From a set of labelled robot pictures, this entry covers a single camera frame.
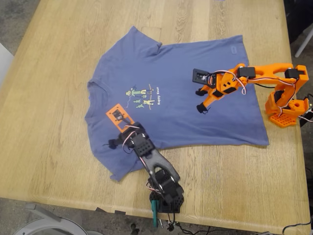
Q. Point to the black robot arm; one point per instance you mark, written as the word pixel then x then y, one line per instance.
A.
pixel 156 159

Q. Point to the white round base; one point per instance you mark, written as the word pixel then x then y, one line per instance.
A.
pixel 49 224

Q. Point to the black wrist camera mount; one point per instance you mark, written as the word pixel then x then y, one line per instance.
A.
pixel 195 76

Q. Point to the blue printed T-shirt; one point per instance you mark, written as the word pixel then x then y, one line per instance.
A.
pixel 171 73

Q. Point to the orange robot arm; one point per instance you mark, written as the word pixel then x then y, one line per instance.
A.
pixel 271 69

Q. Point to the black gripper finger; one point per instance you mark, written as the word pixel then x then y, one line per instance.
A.
pixel 115 147
pixel 115 142

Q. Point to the white metal furniture leg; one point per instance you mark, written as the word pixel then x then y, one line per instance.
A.
pixel 303 41

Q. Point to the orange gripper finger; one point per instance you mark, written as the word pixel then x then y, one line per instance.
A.
pixel 204 91
pixel 207 102

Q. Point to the teal table clamp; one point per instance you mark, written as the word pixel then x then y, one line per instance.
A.
pixel 154 213

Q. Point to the dark bulky object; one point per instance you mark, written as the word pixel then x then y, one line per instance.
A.
pixel 298 14

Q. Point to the white chair backrest panel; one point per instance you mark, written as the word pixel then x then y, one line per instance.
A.
pixel 5 63

